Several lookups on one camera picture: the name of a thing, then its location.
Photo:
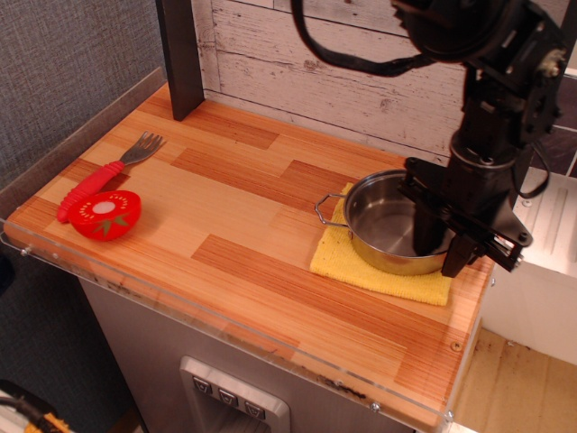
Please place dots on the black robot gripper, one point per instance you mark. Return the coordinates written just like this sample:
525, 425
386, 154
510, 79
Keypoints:
465, 210

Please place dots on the stainless steel pot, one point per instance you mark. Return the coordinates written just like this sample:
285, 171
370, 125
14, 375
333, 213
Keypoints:
379, 221

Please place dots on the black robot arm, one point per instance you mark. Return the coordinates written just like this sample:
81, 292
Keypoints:
515, 57

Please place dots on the yellow towel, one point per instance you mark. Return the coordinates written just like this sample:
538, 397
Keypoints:
336, 259

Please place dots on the white toy sink unit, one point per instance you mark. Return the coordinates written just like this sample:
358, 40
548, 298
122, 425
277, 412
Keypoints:
535, 305

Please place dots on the silver dispenser panel with buttons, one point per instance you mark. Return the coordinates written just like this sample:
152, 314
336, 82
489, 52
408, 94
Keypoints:
230, 397

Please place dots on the grey toy fridge cabinet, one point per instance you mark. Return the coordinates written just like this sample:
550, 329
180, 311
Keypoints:
150, 346

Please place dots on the clear acrylic edge guard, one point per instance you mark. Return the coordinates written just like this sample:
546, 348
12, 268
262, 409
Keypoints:
365, 346

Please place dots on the red toy tomato half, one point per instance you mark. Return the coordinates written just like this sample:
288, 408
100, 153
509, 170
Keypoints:
107, 215

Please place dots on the yellow object bottom left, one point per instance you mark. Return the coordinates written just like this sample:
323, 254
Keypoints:
47, 424

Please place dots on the dark right shelf post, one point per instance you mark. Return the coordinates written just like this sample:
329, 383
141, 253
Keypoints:
568, 54

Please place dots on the dark shelf post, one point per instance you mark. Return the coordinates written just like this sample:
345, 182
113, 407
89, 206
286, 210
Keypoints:
568, 54
180, 51

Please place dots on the red handled metal fork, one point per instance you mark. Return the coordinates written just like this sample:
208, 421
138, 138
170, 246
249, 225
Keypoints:
144, 148

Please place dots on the dark left shelf post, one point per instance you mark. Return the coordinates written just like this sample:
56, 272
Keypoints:
180, 51

